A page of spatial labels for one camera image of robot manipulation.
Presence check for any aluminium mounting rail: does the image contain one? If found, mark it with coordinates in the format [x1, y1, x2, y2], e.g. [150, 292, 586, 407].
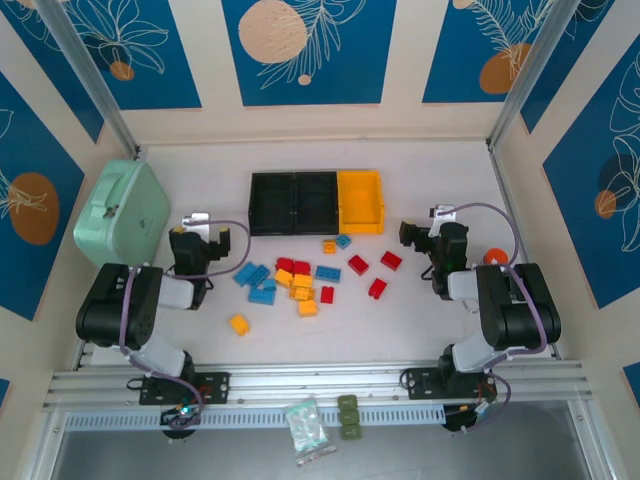
[42, 362, 594, 411]

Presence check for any yellow plastic bin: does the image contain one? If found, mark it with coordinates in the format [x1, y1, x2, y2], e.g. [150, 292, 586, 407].
[335, 169, 387, 235]

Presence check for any mint green zip case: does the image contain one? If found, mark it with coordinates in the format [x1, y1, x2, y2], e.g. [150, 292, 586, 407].
[73, 158, 172, 282]

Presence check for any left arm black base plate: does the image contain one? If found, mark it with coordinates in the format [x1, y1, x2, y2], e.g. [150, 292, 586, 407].
[138, 371, 232, 406]

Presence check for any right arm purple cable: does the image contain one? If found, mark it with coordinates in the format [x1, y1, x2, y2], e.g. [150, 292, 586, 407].
[449, 201, 549, 431]

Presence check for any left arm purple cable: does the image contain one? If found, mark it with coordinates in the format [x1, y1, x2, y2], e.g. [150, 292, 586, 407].
[119, 217, 252, 431]

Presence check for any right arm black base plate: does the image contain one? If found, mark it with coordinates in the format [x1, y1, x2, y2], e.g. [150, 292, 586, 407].
[402, 366, 501, 401]

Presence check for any small circuit board with wires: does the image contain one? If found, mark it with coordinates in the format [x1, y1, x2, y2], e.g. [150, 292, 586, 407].
[159, 403, 204, 442]
[442, 399, 501, 436]

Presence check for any orange capped bottle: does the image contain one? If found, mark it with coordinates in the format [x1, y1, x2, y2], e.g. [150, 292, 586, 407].
[482, 247, 510, 269]

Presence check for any clear plastic zip bag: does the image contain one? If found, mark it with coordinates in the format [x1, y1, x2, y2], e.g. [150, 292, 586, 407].
[283, 396, 337, 467]

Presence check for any black plastic bin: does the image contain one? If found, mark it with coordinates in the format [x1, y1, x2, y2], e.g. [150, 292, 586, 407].
[292, 171, 342, 236]
[248, 171, 297, 237]

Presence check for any aluminium frame post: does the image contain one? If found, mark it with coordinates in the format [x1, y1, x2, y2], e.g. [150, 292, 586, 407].
[485, 0, 589, 154]
[34, 0, 144, 161]

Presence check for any white slotted cable duct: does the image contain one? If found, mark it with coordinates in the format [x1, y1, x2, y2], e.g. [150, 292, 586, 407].
[64, 404, 446, 431]

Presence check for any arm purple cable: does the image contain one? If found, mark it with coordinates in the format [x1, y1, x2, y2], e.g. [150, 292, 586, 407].
[449, 201, 549, 431]
[119, 217, 252, 431]

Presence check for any aluminium side rail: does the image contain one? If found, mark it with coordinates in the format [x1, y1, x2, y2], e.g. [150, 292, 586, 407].
[72, 339, 99, 371]
[487, 142, 564, 361]

